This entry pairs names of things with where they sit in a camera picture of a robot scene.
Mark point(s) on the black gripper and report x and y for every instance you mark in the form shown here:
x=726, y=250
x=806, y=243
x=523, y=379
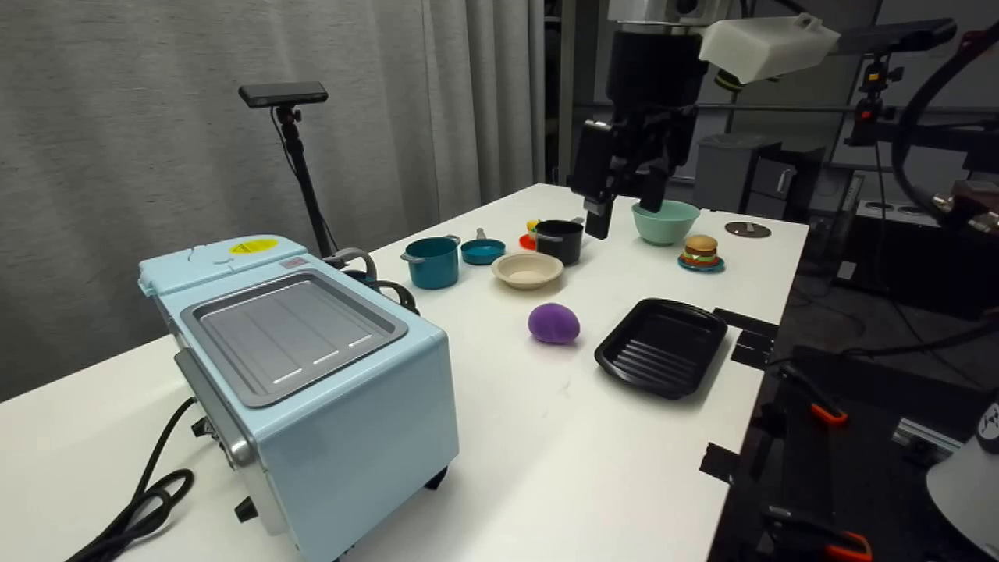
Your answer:
x=650, y=136

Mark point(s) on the purple plush toy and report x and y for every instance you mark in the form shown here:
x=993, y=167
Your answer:
x=553, y=322

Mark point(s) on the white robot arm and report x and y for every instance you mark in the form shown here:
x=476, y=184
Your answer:
x=657, y=63

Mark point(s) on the black toy saucepan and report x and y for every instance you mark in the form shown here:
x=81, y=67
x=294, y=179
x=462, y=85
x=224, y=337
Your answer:
x=560, y=245

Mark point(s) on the toy burger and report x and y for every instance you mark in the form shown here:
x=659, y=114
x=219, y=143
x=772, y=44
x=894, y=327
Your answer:
x=700, y=250

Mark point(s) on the small blue plate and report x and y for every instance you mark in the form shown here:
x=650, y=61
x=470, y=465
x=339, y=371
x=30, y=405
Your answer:
x=689, y=267

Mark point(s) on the yellow green toy food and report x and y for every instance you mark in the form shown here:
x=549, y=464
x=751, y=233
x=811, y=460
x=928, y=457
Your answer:
x=530, y=239

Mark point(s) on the cream colored plate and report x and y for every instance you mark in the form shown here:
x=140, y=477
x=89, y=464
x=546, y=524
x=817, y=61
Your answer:
x=530, y=269

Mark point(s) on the teal toy frying pan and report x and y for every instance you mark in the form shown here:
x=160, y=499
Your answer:
x=486, y=250

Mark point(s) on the teal toy pot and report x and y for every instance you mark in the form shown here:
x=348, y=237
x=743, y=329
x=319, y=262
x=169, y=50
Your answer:
x=433, y=264

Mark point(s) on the mint green bowl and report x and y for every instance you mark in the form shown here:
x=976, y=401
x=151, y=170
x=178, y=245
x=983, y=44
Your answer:
x=667, y=224

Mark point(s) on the grey cabinet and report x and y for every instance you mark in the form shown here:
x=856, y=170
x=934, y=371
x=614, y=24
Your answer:
x=728, y=173

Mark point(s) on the silver metal disc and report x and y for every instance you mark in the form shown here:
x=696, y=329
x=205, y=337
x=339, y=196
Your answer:
x=746, y=229

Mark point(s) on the black ridged tray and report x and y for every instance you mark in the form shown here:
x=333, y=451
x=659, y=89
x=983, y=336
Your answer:
x=664, y=348

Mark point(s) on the light blue toaster oven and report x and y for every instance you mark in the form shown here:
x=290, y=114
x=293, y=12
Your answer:
x=346, y=439

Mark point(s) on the grey round base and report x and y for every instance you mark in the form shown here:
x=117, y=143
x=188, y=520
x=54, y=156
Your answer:
x=968, y=495

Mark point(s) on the grey curtain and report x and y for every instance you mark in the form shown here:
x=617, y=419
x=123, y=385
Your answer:
x=125, y=190

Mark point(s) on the black table edge bracket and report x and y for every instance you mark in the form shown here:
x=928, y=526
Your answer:
x=751, y=336
x=719, y=460

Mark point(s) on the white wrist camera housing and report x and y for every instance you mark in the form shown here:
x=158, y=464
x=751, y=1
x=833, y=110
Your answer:
x=765, y=44

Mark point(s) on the camera tripod with red knobs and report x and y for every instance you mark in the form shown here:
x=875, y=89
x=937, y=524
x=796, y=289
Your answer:
x=875, y=97

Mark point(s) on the black camera bar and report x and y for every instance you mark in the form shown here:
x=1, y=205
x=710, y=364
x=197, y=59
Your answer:
x=900, y=35
x=281, y=94

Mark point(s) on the black camera stand pole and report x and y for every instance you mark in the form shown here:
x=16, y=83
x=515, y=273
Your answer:
x=305, y=176

